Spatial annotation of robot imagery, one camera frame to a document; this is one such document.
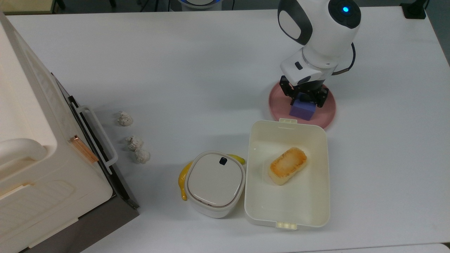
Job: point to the cream toy appliance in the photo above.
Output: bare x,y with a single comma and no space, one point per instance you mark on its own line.
31,175

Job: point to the black table clamp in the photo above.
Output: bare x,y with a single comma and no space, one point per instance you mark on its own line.
414,10

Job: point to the purple cube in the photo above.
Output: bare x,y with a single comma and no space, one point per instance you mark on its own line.
302,109

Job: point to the yellow wooden furniture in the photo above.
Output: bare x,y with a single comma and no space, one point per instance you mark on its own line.
24,5

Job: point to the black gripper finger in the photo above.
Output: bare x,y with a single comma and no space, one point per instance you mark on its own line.
293,99
320,100

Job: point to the toasted bread piece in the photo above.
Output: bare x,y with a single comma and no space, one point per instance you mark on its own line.
287,166

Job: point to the white lidded mini bin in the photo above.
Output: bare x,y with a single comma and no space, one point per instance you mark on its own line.
215,182

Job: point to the cream plastic box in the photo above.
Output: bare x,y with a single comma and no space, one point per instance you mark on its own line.
302,207

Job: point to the pink plate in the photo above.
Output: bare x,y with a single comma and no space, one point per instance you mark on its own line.
277,102

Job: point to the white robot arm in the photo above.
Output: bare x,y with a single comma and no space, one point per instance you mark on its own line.
316,31

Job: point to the yellow banana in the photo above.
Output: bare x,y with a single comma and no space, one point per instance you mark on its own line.
182,179

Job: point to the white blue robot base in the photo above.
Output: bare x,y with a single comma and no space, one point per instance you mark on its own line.
199,2

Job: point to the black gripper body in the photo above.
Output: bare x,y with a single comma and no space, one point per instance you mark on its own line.
304,88

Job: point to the crumpled white paper ball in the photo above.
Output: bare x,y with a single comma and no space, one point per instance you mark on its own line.
124,119
134,143
142,156

